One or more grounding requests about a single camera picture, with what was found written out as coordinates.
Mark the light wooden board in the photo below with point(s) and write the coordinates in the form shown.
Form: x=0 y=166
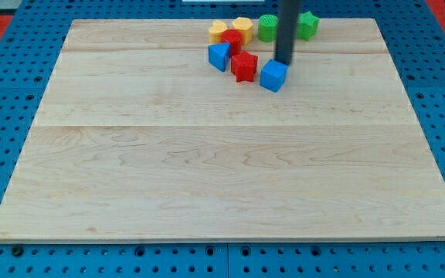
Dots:
x=138 y=139

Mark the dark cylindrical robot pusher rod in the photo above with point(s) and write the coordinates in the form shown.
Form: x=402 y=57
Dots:
x=288 y=14

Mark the blue triangle block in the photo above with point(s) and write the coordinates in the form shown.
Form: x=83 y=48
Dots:
x=218 y=55

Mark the yellow hexagon block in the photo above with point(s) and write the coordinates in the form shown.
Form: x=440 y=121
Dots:
x=245 y=27

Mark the green star block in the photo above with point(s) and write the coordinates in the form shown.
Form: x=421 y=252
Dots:
x=307 y=25

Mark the yellow heart block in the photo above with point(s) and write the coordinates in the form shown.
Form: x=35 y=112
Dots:
x=216 y=30

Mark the red cylinder block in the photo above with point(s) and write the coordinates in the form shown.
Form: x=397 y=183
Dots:
x=234 y=38

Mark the blue cube block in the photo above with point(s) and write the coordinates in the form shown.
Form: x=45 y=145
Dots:
x=273 y=75

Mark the green cylinder block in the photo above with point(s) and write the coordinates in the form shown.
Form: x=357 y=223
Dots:
x=267 y=28

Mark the red star block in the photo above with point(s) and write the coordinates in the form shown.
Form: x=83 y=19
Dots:
x=243 y=66

